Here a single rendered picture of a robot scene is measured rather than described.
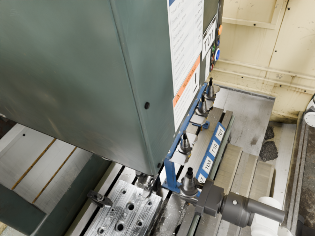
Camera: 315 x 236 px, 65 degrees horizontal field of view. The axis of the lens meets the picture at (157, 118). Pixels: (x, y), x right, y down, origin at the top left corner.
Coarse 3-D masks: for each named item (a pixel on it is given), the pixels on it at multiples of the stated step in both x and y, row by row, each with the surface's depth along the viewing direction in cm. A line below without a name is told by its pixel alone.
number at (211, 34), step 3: (213, 27) 61; (210, 30) 59; (213, 30) 62; (210, 33) 60; (213, 33) 63; (210, 36) 61; (213, 36) 63; (210, 39) 62; (210, 42) 62; (207, 45) 60; (207, 48) 61
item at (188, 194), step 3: (183, 177) 79; (198, 183) 77; (180, 186) 77; (198, 186) 79; (180, 189) 77; (183, 189) 77; (195, 189) 76; (183, 192) 76; (186, 192) 76; (189, 192) 76; (192, 192) 76; (195, 192) 76; (183, 195) 78; (186, 195) 77; (189, 195) 76; (192, 195) 76; (195, 195) 77
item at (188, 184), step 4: (184, 180) 74; (188, 180) 72; (192, 180) 72; (184, 184) 75; (188, 184) 73; (192, 184) 74; (196, 184) 77; (184, 188) 76; (188, 188) 75; (192, 188) 75
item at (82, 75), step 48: (0, 0) 31; (48, 0) 27; (96, 0) 24; (144, 0) 29; (0, 48) 40; (48, 48) 34; (96, 48) 29; (144, 48) 32; (0, 96) 57; (48, 96) 45; (96, 96) 38; (144, 96) 36; (96, 144) 52; (144, 144) 43
